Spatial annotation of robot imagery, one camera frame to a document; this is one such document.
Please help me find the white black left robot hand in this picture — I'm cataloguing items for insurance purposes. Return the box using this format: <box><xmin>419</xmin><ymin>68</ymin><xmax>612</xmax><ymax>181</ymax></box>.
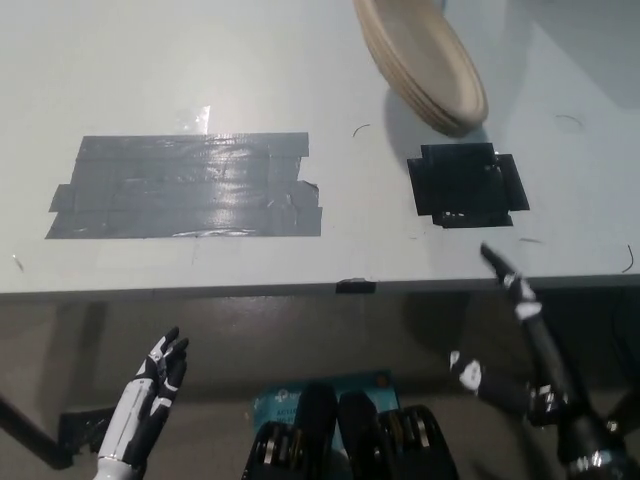
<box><xmin>97</xmin><ymin>326</ymin><xmax>190</xmax><ymax>470</ymax></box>

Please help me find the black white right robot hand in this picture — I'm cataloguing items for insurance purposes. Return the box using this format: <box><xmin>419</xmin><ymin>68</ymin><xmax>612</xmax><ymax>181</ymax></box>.
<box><xmin>448</xmin><ymin>242</ymin><xmax>627</xmax><ymax>464</ymax></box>

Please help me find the stack of beige paper plates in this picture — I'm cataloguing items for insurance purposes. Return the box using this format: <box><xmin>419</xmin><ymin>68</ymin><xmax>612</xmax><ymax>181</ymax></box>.
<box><xmin>352</xmin><ymin>0</ymin><xmax>489</xmax><ymax>137</ymax></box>

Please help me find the black table leg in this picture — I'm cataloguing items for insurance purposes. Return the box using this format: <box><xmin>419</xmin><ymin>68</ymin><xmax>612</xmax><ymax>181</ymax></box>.
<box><xmin>0</xmin><ymin>392</ymin><xmax>76</xmax><ymax>471</ymax></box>

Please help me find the teal cardboard box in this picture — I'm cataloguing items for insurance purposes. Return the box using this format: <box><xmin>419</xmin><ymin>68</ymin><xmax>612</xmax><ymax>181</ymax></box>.
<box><xmin>251</xmin><ymin>369</ymin><xmax>401</xmax><ymax>451</ymax></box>

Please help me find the black tape square patch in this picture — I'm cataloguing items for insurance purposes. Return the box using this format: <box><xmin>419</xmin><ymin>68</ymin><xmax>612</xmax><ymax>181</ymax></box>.
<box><xmin>406</xmin><ymin>142</ymin><xmax>531</xmax><ymax>229</ymax></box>

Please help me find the grey duct tape patch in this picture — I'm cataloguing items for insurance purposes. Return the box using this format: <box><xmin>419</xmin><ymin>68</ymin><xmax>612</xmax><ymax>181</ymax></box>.
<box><xmin>44</xmin><ymin>131</ymin><xmax>324</xmax><ymax>240</ymax></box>

